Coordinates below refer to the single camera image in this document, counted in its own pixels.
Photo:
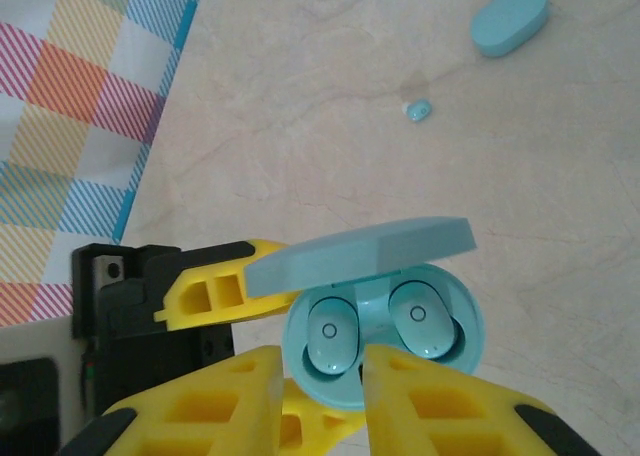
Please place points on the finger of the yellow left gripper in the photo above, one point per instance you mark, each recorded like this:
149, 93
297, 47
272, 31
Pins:
225, 315
310, 431

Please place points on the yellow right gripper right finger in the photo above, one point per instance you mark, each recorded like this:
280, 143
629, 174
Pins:
450, 416

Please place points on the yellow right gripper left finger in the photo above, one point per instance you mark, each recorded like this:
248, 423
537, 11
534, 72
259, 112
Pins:
200, 416

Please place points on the teal earbud charging case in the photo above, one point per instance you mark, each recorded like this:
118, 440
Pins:
510, 18
360, 256

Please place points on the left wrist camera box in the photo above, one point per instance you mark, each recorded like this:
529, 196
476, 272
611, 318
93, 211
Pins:
30, 406

